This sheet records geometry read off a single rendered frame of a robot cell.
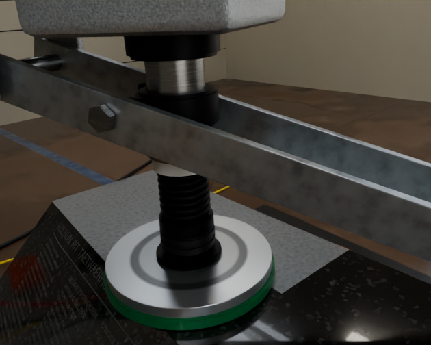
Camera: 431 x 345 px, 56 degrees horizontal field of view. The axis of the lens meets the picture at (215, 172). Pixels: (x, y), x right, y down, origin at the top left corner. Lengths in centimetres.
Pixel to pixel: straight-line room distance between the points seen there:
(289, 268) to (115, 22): 36
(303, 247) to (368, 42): 518
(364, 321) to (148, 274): 25
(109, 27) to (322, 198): 24
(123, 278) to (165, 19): 30
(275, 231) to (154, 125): 30
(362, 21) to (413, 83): 100
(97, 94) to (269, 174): 19
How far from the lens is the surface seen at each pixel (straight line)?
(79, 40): 61
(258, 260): 52
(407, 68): 554
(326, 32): 598
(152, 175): 86
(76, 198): 80
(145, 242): 57
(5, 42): 521
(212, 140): 39
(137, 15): 34
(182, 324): 46
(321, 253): 59
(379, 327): 49
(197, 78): 44
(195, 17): 32
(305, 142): 49
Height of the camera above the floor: 114
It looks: 22 degrees down
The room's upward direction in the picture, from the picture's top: 3 degrees counter-clockwise
